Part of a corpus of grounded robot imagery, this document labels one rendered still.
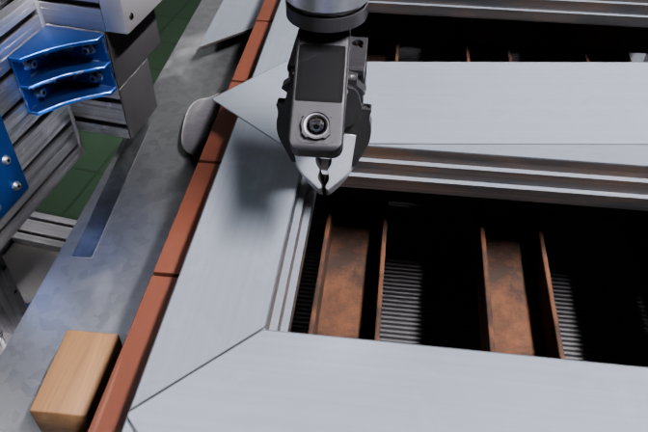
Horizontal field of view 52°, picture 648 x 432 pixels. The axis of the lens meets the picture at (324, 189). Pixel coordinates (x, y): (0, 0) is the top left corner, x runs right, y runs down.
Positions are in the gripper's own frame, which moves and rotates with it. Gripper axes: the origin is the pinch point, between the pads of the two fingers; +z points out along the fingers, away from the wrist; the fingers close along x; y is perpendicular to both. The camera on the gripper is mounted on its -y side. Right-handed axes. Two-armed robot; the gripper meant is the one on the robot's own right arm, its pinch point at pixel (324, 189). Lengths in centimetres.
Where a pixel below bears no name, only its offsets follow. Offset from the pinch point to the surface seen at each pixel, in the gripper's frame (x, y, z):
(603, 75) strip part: -33.6, 27.3, 0.9
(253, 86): 11.4, 19.4, 0.8
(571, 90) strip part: -28.9, 23.3, 0.9
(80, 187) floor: 85, 90, 88
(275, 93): 8.3, 18.2, 0.8
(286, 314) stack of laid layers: 2.0, -13.0, 4.5
